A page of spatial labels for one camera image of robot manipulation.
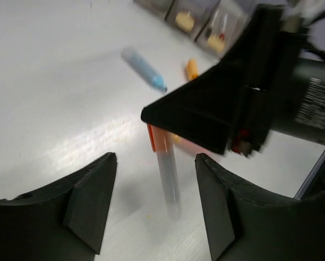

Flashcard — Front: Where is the pink pencil shaped highlighter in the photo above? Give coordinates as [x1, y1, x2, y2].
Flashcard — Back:
[147, 124, 181, 220]

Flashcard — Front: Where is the red capped white marker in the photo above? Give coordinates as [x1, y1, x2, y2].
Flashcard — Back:
[218, 13, 228, 41]

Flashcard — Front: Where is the blue pencil shaped highlighter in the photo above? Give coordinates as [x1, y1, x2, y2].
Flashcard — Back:
[121, 48, 168, 93]

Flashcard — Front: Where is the yellow eraser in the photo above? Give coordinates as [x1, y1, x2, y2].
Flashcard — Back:
[185, 59, 199, 80]

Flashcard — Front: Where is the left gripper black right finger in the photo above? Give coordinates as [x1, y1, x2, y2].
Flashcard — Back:
[195, 154, 325, 260]

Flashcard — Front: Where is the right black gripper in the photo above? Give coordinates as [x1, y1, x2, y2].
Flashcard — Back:
[141, 4, 325, 156]

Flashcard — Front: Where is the clear tiered organizer box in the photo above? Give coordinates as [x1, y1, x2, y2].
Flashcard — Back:
[135, 0, 257, 58]

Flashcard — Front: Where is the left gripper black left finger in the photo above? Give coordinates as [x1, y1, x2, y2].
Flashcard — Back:
[0, 152, 117, 260]

